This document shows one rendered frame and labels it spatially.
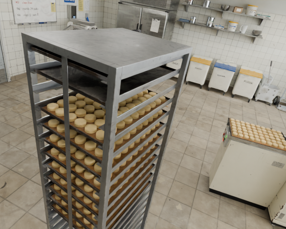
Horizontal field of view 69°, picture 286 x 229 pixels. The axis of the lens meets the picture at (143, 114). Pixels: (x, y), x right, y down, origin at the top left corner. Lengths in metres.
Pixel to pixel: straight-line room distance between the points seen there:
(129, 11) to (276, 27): 3.70
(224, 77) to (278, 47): 1.51
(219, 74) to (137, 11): 2.69
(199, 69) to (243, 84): 1.16
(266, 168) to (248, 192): 0.40
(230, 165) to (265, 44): 4.38
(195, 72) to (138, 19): 2.07
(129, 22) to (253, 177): 4.80
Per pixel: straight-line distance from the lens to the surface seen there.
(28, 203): 2.60
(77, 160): 1.03
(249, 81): 5.92
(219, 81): 5.94
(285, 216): 2.89
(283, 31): 6.45
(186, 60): 1.18
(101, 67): 0.67
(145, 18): 5.86
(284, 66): 6.60
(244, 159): 2.55
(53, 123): 1.09
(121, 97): 0.76
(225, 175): 2.70
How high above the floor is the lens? 2.02
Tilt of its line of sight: 30 degrees down
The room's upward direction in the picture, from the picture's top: 10 degrees clockwise
